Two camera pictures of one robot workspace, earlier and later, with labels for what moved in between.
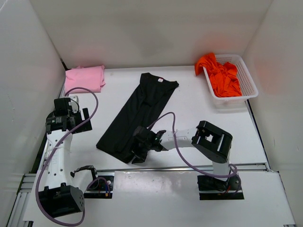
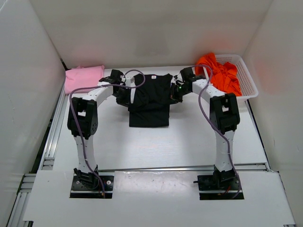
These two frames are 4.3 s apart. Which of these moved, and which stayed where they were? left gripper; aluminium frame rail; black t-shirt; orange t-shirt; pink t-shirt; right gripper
Moved: right gripper; black t-shirt; left gripper
Stayed: orange t-shirt; aluminium frame rail; pink t-shirt
